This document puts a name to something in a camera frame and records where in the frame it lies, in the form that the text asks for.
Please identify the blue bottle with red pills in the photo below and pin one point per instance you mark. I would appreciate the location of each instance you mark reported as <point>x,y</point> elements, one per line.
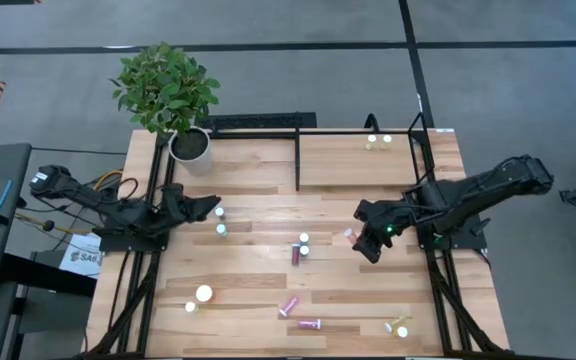
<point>304,250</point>

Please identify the white printed paper sheet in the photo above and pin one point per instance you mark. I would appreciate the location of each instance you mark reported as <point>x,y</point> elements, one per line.
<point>80,257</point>

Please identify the black loop bracket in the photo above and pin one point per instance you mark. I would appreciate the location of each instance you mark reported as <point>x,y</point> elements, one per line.
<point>373,116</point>

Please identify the black side cabinet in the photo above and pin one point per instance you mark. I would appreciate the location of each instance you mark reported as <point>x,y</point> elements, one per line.
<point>43,272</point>

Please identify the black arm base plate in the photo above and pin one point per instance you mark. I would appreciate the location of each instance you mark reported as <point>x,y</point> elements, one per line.
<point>468,242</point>
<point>133,244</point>

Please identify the wooden shelf board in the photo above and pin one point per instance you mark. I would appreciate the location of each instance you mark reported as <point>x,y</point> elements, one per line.
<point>348,165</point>

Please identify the black perforated panel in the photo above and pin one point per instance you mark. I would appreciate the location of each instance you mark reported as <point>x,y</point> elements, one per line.
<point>258,120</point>

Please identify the magenta tube centre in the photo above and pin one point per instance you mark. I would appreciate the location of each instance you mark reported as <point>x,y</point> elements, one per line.
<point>295,256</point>

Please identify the large orange medicine bottle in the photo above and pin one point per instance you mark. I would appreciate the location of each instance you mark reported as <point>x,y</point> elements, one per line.
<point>204,293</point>

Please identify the teal bottle with red pills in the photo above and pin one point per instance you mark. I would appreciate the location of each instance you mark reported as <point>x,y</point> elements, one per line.
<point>219,212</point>

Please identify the blue bottle with white pills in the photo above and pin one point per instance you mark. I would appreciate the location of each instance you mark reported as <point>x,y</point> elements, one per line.
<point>304,238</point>

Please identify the yellow medicine bottle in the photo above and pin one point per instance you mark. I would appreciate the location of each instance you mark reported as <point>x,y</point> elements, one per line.
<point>402,332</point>
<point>371,138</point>
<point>393,325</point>
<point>387,138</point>

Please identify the pink medicine bottle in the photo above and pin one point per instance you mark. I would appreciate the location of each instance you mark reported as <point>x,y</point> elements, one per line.
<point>288,306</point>
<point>309,324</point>

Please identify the green leafy potted tree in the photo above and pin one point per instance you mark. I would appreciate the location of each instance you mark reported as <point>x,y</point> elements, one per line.
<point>165,87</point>

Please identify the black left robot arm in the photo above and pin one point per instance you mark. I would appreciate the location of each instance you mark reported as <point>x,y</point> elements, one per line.
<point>93,200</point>

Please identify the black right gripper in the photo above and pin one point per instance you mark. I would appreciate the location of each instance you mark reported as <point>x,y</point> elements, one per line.
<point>385,220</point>

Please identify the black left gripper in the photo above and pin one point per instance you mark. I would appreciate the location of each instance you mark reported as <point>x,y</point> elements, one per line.
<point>173,205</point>

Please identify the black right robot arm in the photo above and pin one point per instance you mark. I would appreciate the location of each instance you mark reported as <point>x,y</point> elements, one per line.
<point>493,190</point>

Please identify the small white-capped medicine bottle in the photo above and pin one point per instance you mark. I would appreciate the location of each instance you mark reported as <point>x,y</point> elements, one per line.
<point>190,306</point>

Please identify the black metal rig frame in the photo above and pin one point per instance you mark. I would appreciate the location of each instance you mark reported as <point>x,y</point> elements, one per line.
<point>297,160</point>

